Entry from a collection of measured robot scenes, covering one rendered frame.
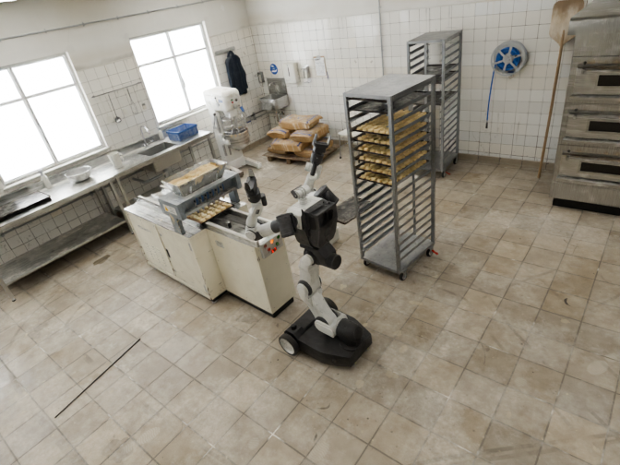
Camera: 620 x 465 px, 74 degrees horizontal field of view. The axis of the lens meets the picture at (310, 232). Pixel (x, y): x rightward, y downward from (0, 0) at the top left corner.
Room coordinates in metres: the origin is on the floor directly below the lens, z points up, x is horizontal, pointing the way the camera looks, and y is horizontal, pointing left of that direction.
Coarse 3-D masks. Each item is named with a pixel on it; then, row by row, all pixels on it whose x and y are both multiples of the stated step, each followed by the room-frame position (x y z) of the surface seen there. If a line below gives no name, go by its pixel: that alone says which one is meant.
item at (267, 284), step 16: (224, 224) 3.42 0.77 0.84; (240, 224) 3.36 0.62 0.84; (224, 240) 3.22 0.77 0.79; (224, 256) 3.29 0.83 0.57; (240, 256) 3.10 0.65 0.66; (256, 256) 2.92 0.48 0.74; (272, 256) 3.03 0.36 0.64; (224, 272) 3.35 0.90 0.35; (240, 272) 3.15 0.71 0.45; (256, 272) 2.96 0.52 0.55; (272, 272) 3.00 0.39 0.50; (288, 272) 3.12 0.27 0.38; (240, 288) 3.21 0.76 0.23; (256, 288) 3.01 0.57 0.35; (272, 288) 2.97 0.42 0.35; (288, 288) 3.09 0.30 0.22; (256, 304) 3.07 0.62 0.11; (272, 304) 2.94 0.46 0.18; (288, 304) 3.10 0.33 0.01
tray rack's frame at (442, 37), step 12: (420, 36) 5.70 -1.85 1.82; (432, 36) 5.53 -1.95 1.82; (444, 36) 5.37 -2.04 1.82; (408, 48) 5.45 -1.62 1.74; (444, 48) 5.16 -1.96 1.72; (408, 60) 5.46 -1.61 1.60; (444, 60) 5.16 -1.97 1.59; (408, 72) 5.46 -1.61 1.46; (444, 72) 5.16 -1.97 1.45; (444, 84) 5.16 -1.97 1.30; (444, 96) 5.17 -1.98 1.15; (444, 108) 5.17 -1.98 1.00; (444, 156) 5.60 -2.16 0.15; (456, 156) 5.57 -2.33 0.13; (444, 168) 5.20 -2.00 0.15
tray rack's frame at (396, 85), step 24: (360, 96) 3.34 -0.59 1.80; (384, 96) 3.16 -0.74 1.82; (432, 96) 3.51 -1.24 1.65; (432, 120) 3.51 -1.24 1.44; (432, 144) 3.51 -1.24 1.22; (432, 168) 3.51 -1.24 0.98; (432, 192) 3.51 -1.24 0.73; (432, 216) 3.51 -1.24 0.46; (384, 240) 3.70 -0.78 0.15; (408, 240) 3.62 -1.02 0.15; (432, 240) 3.51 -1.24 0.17; (384, 264) 3.28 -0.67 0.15; (408, 264) 3.21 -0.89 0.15
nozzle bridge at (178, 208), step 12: (216, 180) 3.69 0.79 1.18; (228, 180) 3.68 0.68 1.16; (240, 180) 3.78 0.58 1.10; (204, 192) 3.49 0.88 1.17; (228, 192) 3.70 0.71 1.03; (168, 204) 3.39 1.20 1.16; (180, 204) 3.31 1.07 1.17; (192, 204) 3.47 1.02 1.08; (204, 204) 3.50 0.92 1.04; (180, 216) 3.29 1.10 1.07; (180, 228) 3.36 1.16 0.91
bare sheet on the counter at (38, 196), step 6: (36, 192) 5.01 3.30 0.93; (18, 198) 4.89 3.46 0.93; (24, 198) 4.85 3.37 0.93; (30, 198) 4.81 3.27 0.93; (36, 198) 4.78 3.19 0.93; (42, 198) 4.74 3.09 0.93; (6, 204) 4.77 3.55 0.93; (12, 204) 4.74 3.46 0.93; (18, 204) 4.70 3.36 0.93; (24, 204) 4.66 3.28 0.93; (30, 204) 4.63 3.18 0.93; (0, 210) 4.60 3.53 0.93; (6, 210) 4.56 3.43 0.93; (12, 210) 4.53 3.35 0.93; (0, 216) 4.42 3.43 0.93
